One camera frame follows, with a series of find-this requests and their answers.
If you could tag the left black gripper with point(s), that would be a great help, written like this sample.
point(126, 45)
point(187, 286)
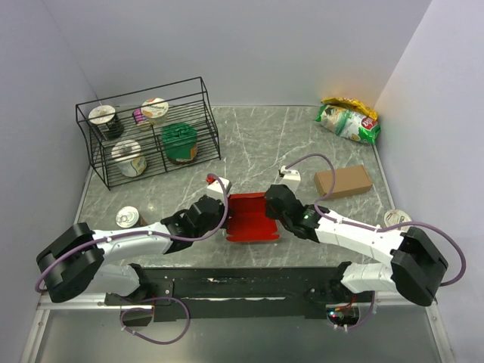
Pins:
point(224, 224)

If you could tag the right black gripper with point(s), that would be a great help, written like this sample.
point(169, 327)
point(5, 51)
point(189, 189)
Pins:
point(270, 212)

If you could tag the red paper box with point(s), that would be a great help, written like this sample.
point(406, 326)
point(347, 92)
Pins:
point(247, 222)

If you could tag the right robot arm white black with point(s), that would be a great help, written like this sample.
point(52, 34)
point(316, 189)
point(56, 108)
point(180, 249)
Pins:
point(404, 262)

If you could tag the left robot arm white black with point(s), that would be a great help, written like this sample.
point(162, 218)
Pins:
point(83, 260)

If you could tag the brown cardboard box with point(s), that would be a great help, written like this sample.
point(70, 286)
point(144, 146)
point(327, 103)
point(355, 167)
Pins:
point(350, 181)

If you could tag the green lidded jar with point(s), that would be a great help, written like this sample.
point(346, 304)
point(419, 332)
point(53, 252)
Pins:
point(179, 142)

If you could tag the metal tin can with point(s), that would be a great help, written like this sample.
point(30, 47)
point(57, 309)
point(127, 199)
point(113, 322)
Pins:
point(129, 217)

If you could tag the white cup lower shelf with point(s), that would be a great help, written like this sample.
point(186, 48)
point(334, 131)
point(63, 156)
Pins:
point(129, 158)

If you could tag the green chips bag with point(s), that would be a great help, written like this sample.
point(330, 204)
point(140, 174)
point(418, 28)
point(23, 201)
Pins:
point(348, 124)

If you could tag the white yogurt cup orange label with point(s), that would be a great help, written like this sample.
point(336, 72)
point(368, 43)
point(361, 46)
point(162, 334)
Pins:
point(155, 110)

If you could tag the small purple white cup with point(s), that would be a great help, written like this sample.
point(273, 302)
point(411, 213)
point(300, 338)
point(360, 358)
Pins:
point(138, 116)

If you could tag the yellow chips bag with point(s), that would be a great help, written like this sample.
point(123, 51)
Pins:
point(351, 104)

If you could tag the foil lid dark cup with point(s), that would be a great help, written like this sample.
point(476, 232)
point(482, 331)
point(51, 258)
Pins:
point(106, 122)

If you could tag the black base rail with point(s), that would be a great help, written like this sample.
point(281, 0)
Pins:
point(243, 292)

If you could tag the black wire rack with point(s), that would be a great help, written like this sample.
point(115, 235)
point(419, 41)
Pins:
point(188, 103)

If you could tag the aluminium frame rail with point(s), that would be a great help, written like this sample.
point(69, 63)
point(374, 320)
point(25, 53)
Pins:
point(387, 329)

